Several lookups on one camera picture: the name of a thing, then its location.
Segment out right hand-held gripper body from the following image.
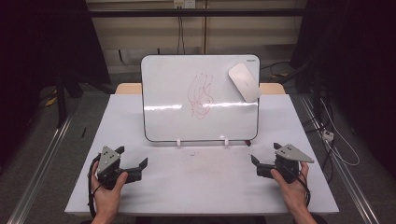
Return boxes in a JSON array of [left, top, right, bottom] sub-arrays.
[[257, 143, 315, 185]]

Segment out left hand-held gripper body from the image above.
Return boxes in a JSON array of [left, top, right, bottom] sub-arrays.
[[96, 145, 144, 190]]

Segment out white whiteboard with black rim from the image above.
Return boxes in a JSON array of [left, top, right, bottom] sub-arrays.
[[140, 54, 262, 144]]

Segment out white whiteboard eraser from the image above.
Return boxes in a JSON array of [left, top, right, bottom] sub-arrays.
[[228, 62, 262, 104]]

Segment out person's left hand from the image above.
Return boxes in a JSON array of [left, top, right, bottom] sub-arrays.
[[90, 160, 129, 217]]

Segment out person's right hand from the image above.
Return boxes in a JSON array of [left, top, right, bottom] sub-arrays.
[[270, 161, 312, 216]]

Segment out white power strip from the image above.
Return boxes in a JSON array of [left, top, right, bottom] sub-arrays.
[[321, 129, 335, 143]]

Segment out black metal stand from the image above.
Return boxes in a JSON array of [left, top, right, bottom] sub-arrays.
[[54, 70, 82, 129]]

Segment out black curtain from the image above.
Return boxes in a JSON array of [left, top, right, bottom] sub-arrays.
[[0, 0, 112, 169], [289, 0, 396, 178]]

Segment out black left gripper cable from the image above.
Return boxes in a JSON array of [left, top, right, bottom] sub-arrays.
[[87, 154, 104, 219]]

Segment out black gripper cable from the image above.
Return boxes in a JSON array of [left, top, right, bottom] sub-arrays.
[[293, 172, 312, 209], [87, 154, 104, 219]]

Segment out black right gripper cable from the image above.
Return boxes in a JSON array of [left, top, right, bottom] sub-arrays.
[[293, 172, 312, 209]]

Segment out aluminium floor rail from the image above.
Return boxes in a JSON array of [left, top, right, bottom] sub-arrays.
[[6, 113, 79, 224], [298, 92, 381, 224]]

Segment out white floor cable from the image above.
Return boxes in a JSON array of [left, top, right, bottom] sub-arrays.
[[319, 98, 361, 167]]

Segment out black hanging wall cables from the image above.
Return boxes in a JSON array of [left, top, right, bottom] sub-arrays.
[[177, 7, 186, 56]]

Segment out brown hanging wall cable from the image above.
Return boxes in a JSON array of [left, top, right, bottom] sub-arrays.
[[203, 0, 208, 54]]

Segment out black horizontal frame bar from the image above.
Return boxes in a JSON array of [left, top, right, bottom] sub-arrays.
[[88, 7, 306, 19]]

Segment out white wall socket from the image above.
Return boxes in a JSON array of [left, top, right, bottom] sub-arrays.
[[173, 0, 197, 9]]

